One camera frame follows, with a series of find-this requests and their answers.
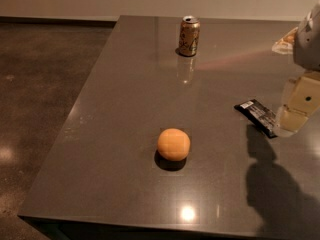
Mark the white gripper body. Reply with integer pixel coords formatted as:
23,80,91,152
293,2,320,71

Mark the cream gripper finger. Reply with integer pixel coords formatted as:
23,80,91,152
273,71,320,137

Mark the orange soda can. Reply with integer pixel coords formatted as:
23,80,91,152
178,15,200,57

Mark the clear plastic snack bag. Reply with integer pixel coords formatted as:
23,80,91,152
272,27,298,55

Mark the black snack bar wrapper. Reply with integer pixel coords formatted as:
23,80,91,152
234,99,276,138

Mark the orange fruit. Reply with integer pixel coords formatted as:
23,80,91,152
157,128,191,161

